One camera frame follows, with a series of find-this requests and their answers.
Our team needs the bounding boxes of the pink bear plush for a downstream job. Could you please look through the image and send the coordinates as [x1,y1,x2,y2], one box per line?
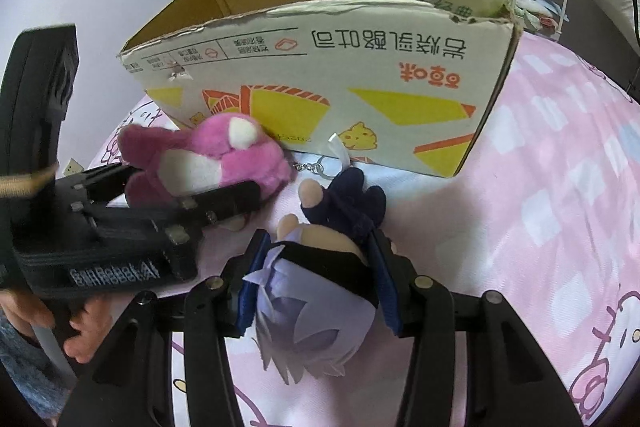
[117,113,292,207]

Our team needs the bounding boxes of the purple-haired doll plush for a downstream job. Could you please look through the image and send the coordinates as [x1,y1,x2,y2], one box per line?
[242,166,388,386]

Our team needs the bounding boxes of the person's left hand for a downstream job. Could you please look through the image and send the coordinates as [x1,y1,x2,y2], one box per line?
[0,288,114,364]

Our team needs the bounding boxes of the pink hello kitty bedsheet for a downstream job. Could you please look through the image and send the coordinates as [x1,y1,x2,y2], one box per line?
[94,31,640,427]

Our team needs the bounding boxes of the open cardboard box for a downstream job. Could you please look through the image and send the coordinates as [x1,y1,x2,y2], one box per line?
[119,0,522,178]

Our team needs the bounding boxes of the wall socket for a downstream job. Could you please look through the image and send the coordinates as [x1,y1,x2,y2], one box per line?
[62,158,85,176]

